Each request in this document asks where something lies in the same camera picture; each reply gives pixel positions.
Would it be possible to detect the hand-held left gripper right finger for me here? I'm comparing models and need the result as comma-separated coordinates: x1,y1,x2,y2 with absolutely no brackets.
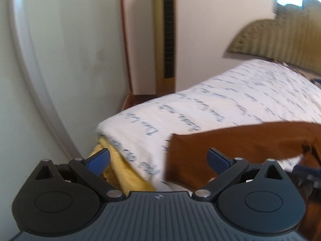
193,148,292,203

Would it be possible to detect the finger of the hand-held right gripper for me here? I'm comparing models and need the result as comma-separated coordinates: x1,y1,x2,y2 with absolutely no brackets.
292,164,321,199

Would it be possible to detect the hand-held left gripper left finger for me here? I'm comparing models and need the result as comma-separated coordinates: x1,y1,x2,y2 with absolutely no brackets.
34,148,126,203

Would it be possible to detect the brown knit garment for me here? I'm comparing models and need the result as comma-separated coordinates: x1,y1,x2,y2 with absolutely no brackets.
164,121,321,241

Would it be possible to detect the yellow bed sheet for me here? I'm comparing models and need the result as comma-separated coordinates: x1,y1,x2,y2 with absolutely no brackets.
88,137,156,192

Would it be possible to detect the white printed blanket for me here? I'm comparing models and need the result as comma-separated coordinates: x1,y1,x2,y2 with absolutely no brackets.
96,59,321,192

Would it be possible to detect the wooden nightstand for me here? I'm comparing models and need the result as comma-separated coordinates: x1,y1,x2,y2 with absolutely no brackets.
121,92,163,111

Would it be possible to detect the green padded headboard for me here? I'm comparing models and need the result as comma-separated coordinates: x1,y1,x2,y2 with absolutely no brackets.
227,0,321,73

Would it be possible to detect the gold tower air conditioner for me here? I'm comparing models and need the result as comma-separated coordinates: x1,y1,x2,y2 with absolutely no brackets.
152,0,178,95

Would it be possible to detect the brown wooden door frame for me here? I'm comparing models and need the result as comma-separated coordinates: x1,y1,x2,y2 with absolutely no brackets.
119,0,133,93

